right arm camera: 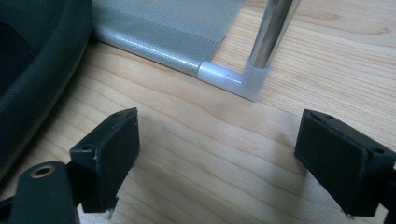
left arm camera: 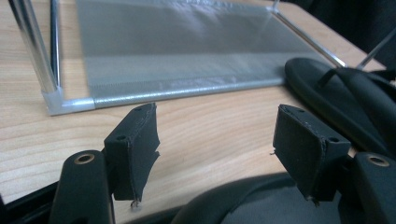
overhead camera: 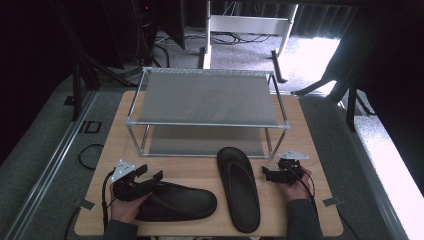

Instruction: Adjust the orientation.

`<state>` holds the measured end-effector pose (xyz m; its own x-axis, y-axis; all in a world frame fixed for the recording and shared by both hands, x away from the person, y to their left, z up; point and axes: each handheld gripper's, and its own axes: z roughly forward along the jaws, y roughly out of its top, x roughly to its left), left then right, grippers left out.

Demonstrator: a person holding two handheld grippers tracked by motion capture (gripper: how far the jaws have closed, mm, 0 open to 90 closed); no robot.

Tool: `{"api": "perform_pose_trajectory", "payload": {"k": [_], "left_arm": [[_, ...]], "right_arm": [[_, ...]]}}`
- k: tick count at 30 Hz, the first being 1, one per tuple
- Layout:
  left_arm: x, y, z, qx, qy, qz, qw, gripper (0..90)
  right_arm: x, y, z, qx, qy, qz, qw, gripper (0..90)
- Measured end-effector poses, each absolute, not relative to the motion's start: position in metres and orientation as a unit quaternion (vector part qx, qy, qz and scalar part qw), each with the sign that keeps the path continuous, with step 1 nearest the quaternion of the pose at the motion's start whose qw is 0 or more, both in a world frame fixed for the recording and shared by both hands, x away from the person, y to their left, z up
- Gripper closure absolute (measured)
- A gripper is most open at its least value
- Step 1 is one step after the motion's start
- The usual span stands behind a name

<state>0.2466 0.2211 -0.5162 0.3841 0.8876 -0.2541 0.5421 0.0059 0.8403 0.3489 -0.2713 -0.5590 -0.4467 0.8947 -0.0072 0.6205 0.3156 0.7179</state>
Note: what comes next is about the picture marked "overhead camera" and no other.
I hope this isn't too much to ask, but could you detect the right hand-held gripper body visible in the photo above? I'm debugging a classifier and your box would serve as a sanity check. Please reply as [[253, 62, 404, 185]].
[[270, 149, 310, 187]]

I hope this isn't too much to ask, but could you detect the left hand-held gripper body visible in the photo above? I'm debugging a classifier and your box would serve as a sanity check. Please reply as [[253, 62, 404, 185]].
[[109, 159, 156, 203]]

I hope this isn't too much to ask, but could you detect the black slipper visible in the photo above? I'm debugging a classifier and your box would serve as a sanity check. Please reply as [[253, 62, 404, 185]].
[[134, 180, 218, 223], [216, 146, 262, 234]]

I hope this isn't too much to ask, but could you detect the person's right hand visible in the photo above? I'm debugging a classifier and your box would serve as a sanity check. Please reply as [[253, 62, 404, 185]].
[[278, 167, 316, 203]]

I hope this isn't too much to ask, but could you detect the person's left hand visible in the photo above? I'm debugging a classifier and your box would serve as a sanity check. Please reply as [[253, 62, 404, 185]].
[[108, 184, 152, 225]]

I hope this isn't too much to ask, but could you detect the grey tape strip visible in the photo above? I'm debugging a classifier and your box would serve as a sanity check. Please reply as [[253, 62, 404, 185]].
[[322, 196, 344, 207], [73, 198, 97, 212]]

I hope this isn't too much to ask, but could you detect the grey fabric metal shoe rack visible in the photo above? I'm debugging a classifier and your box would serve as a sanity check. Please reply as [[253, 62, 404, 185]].
[[125, 66, 291, 159]]

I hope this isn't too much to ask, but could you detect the black metal stand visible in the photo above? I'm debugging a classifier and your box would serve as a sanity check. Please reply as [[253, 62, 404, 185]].
[[290, 9, 378, 133], [49, 0, 141, 122]]

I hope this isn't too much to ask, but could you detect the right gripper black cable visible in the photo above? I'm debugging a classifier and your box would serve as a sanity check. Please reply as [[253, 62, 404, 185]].
[[285, 161, 318, 214]]

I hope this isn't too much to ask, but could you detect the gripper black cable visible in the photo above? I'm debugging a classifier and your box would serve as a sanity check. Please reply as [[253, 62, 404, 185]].
[[285, 161, 318, 214], [101, 169, 118, 232]]

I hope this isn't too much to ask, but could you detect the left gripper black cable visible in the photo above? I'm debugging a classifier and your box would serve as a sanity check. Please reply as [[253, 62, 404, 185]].
[[101, 169, 118, 232]]

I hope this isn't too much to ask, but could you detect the aluminium rail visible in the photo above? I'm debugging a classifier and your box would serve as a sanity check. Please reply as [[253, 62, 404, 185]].
[[3, 90, 98, 240]]

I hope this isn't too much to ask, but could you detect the bundle of floor cables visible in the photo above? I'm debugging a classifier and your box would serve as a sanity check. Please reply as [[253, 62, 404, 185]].
[[154, 30, 273, 46]]

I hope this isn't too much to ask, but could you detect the white metal table frame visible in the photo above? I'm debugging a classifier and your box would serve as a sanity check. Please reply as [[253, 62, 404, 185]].
[[202, 0, 300, 70]]

